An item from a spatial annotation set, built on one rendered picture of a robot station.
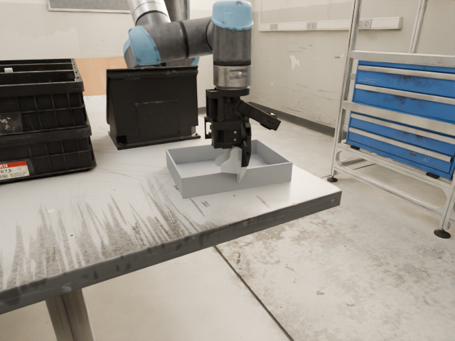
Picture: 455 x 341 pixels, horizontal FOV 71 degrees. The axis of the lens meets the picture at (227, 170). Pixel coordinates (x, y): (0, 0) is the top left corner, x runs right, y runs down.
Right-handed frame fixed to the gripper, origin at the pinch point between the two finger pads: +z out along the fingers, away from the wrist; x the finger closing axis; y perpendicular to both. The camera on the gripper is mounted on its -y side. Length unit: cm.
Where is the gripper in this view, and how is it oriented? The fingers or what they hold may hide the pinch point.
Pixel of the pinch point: (240, 176)
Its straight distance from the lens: 73.1
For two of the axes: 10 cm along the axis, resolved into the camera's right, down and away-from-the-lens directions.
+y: -9.4, 1.3, -3.1
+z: 0.0, 9.2, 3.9
